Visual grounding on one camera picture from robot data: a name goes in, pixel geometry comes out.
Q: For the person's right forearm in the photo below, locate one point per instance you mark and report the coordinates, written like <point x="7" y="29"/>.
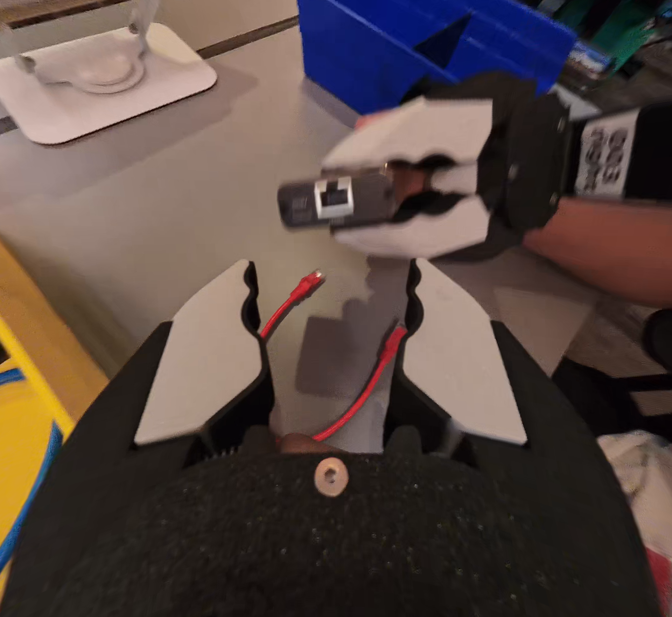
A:
<point x="609" y="249"/>

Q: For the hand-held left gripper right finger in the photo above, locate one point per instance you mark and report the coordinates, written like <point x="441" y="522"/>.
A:
<point x="462" y="365"/>

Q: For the yellow plastic bin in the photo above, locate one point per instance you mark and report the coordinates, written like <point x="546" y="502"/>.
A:
<point x="21" y="443"/>

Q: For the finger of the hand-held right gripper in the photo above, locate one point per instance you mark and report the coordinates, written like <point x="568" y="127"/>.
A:
<point x="435" y="231"/>
<point x="420" y="128"/>

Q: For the black board on white stand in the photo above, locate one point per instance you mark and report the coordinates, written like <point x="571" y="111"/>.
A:
<point x="157" y="65"/>

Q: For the small black bin divider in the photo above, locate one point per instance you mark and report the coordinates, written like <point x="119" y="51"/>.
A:
<point x="446" y="47"/>

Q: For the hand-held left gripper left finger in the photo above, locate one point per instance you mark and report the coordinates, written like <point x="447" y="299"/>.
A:
<point x="204" y="365"/>

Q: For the blue plastic bin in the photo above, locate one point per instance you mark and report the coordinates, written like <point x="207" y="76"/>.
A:
<point x="367" y="23"/>

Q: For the black ethernet port adapter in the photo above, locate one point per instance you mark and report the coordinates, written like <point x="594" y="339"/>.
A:
<point x="362" y="197"/>

